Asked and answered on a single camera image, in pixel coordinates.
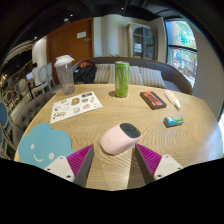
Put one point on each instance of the blue cloud-shaped mouse pad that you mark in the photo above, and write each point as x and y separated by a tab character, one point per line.
41	141

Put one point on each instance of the glass-fronted cabinet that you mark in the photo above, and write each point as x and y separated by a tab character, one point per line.
143	41

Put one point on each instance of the green drink can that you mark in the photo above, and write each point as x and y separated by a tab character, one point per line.
122	80

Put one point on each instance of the grey curved sofa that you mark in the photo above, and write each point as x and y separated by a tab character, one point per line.
173	75

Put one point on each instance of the blue-backed chairs group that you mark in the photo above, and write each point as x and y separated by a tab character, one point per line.
4	116

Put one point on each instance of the black and red flat box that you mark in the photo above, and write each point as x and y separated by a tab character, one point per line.
153	100

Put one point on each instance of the small teal and white box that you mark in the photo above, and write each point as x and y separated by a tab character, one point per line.
173	121

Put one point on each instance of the black backpack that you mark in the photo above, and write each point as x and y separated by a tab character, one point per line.
85	73

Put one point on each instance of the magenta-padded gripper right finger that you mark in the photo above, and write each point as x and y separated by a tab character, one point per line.
166	164

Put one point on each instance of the pink and black computer mouse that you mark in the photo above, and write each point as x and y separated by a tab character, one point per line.
115	141

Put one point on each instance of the white sticker sheet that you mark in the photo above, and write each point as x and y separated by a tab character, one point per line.
75	105

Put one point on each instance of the brown wooden door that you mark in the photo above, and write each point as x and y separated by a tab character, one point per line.
68	45

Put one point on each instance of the person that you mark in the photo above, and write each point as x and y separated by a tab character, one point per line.
34	71

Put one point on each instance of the clear shaker bottle white lid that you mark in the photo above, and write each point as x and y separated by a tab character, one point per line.
65	76

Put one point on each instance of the black-framed window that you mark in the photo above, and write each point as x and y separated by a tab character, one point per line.
181	50

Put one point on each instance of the white chairs group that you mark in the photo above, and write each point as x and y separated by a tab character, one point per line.
43	78

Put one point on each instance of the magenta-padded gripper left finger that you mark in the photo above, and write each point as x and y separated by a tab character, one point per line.
60	166

